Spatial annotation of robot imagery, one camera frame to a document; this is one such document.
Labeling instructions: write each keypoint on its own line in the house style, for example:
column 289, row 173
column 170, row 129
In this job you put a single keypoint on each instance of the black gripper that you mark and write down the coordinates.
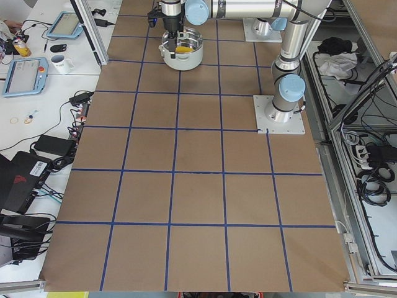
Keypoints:
column 171, row 22

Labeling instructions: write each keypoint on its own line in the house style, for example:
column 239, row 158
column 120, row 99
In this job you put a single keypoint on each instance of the yellow corn cob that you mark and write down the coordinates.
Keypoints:
column 183, row 49

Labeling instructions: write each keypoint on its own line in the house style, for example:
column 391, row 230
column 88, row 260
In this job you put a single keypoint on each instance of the glass pot lid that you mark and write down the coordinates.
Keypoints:
column 190, row 38

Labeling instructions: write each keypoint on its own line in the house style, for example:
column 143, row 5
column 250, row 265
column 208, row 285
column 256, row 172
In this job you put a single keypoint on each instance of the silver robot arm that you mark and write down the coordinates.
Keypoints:
column 190, row 42
column 289, row 87

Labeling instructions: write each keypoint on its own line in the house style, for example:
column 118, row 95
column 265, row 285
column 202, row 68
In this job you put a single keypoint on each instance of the pale green cooking pot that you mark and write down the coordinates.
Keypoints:
column 181, row 62

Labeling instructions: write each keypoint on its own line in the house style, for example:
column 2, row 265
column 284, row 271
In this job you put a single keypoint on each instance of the far blue teach pendant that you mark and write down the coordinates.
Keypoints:
column 65, row 26

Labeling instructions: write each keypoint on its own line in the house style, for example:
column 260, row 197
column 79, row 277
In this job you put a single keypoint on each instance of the blue teach pendant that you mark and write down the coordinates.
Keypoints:
column 65, row 26
column 26, row 76

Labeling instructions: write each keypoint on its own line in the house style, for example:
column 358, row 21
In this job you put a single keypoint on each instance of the small black power adapter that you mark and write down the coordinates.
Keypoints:
column 82, row 98

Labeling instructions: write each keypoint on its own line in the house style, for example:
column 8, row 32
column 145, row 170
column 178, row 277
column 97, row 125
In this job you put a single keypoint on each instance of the white mug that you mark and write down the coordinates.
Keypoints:
column 62, row 64

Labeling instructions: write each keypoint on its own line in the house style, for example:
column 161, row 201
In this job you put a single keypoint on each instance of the near blue teach pendant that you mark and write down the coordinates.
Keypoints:
column 26, row 76

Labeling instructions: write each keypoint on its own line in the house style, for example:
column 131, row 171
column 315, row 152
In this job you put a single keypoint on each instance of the black cloth bundle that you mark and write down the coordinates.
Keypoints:
column 335, row 46

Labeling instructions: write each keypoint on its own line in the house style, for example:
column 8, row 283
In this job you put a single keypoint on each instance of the black power adapter brick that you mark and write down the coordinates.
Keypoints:
column 55, row 145

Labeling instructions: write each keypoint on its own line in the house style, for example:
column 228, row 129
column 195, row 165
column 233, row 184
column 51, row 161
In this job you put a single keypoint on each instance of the white cloth bundle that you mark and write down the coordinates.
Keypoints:
column 339, row 66

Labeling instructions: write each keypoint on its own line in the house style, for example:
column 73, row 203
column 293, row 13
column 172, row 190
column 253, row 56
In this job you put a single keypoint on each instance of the black laptop computer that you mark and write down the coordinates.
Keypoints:
column 20, row 178

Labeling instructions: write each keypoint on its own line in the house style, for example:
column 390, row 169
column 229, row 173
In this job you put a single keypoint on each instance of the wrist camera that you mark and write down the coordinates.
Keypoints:
column 154, row 15

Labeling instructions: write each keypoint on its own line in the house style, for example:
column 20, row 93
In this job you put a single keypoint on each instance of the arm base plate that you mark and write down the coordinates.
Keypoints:
column 264, row 30
column 272, row 121

